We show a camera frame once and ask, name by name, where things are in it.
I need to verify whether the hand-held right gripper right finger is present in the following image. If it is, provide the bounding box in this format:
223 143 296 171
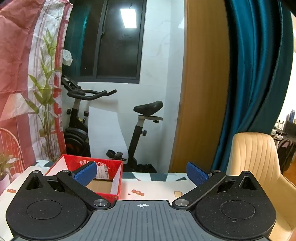
172 162 265 211

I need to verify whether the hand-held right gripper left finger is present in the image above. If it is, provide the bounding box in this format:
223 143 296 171
20 162 111 211

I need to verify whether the red cardboard box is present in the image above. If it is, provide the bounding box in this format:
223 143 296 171
45 154 123 204

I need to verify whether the black exercise bike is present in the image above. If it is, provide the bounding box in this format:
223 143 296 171
60 75 163 173

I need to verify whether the white foam board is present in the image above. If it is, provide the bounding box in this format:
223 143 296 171
88 106 130 163

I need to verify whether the patterned tablecloth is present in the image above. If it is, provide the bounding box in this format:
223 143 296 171
0 159 232 232

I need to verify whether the beige padded chair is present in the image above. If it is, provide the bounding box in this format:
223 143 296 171
228 132 296 241

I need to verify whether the dark chair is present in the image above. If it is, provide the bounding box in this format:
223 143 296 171
276 138 296 172

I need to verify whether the wooden door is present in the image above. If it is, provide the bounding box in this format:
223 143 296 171
169 0 232 173

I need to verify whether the cluttered desk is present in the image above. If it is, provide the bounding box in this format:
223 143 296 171
272 110 296 139

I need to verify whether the white plastic bag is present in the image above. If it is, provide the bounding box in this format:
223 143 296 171
62 49 73 66

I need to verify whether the teal curtain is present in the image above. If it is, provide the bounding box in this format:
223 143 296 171
211 0 296 172

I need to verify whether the printed plant backdrop cloth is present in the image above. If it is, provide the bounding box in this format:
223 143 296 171
0 0 74 197

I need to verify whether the dark framed window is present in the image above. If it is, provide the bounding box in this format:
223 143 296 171
96 0 147 84

